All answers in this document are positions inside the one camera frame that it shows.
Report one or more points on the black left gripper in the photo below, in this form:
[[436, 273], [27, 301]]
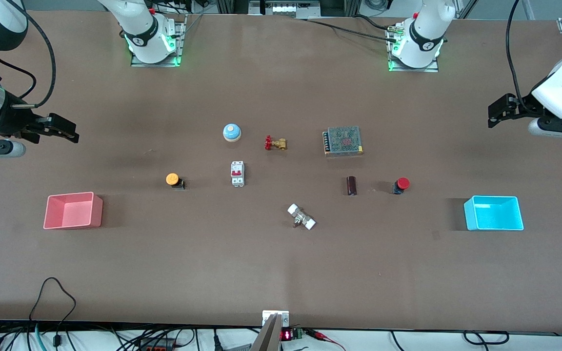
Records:
[[523, 105]]

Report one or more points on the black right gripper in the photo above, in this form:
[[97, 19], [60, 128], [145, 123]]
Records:
[[13, 119]]

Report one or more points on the yellow push button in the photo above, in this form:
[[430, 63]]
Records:
[[172, 179]]

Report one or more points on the red push button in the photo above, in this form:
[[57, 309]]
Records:
[[402, 184]]

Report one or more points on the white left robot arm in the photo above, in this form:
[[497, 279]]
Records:
[[427, 34]]

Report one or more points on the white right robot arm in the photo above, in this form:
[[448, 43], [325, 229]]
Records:
[[144, 29]]

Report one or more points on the pink plastic box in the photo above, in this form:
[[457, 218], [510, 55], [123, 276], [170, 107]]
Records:
[[72, 214]]

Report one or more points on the blue plastic box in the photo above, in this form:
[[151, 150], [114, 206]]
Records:
[[494, 217]]

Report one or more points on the metal mesh power supply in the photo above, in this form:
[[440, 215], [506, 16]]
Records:
[[343, 141]]

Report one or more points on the blue call bell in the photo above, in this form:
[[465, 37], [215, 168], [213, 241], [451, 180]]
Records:
[[231, 132]]

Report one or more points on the dark red cylinder capacitor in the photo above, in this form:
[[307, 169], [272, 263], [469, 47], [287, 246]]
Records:
[[351, 185]]

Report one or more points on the metal fitting white ends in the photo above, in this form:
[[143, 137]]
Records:
[[301, 217]]

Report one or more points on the red clip lead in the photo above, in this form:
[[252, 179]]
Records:
[[327, 338]]

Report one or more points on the red digit display module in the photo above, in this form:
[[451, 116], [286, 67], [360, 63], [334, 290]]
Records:
[[288, 335]]

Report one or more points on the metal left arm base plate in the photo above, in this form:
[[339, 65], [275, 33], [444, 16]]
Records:
[[434, 67]]

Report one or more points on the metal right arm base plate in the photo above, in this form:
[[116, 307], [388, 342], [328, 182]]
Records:
[[179, 44]]

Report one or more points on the white circuit breaker red switch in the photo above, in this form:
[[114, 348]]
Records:
[[237, 174]]

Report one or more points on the aluminium frame structure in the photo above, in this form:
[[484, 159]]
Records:
[[285, 9]]

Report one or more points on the white bracket plate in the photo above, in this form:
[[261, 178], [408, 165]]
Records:
[[283, 317]]

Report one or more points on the grey camera mount bar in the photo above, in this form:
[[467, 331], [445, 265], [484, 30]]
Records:
[[267, 336]]

